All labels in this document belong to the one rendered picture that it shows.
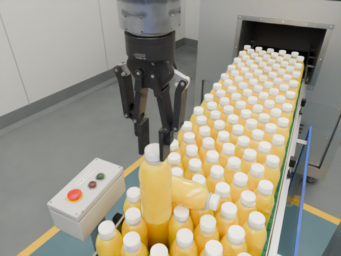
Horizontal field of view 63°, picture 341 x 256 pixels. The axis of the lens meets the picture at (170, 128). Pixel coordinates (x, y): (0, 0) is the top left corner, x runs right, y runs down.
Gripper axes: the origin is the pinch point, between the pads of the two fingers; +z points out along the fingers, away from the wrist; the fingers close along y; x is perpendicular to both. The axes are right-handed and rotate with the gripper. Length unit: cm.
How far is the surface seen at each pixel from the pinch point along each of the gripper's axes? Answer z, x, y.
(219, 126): 25, 47, 1
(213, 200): 20.6, 8.8, 10.7
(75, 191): 23.1, -1.6, -23.0
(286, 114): 28, 71, 22
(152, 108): 134, 208, -119
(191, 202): 21.2, 6.4, 6.1
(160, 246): 25.1, -4.8, 3.4
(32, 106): 124, 137, -231
